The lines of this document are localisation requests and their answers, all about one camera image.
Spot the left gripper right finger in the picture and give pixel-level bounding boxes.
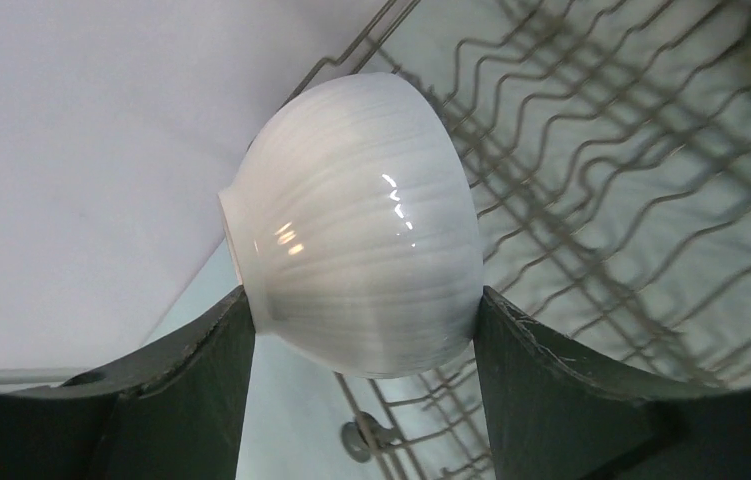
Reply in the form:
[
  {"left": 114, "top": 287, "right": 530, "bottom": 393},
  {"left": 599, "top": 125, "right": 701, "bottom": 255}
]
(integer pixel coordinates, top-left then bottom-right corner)
[{"left": 474, "top": 288, "right": 751, "bottom": 479}]

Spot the white ribbed bowl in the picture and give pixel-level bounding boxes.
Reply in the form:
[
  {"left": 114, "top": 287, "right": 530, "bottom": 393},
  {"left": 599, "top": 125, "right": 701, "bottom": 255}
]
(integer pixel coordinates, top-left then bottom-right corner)
[{"left": 218, "top": 72, "right": 484, "bottom": 379}]

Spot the grey wire dish rack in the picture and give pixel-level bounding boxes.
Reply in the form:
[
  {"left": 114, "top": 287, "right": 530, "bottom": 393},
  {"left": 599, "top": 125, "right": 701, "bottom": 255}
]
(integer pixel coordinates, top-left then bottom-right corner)
[{"left": 296, "top": 1, "right": 751, "bottom": 479}]

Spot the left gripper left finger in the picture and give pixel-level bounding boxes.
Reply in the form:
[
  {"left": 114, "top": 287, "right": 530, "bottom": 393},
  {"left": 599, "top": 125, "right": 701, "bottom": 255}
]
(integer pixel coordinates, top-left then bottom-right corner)
[{"left": 0, "top": 288, "right": 255, "bottom": 479}]

